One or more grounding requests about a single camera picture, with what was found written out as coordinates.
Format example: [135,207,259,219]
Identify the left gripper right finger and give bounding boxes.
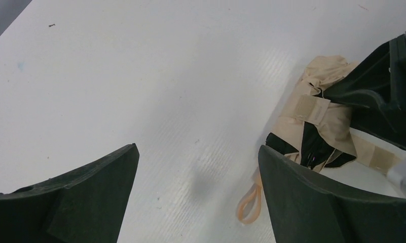
[258,145,406,242]

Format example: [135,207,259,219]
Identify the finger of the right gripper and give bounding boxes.
[323,35,406,151]

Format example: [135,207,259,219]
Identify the black and beige umbrella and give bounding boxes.
[236,55,405,225]

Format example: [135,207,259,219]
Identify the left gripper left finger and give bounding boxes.
[0,144,139,242]

